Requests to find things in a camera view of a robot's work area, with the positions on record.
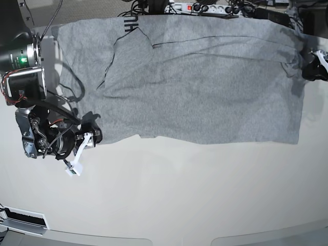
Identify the black power adapter brick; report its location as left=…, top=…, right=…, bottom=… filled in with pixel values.
left=254, top=8, right=291, bottom=27

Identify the grey t-shirt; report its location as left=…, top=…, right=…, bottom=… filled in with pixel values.
left=52, top=15, right=305, bottom=145

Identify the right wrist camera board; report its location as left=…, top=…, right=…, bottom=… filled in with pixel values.
left=66, top=162, right=83, bottom=176

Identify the table cable grommet slot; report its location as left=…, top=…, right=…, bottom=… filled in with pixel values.
left=1, top=205, right=50, bottom=236

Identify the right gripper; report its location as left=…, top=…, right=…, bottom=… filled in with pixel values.
left=55, top=122, right=103, bottom=160

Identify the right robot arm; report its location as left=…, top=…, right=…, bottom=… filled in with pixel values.
left=1, top=1, right=103, bottom=160

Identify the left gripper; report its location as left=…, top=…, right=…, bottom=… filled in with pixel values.
left=302, top=50, right=328, bottom=81

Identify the white power strip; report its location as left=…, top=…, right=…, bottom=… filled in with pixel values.
left=163, top=1, right=256, bottom=18

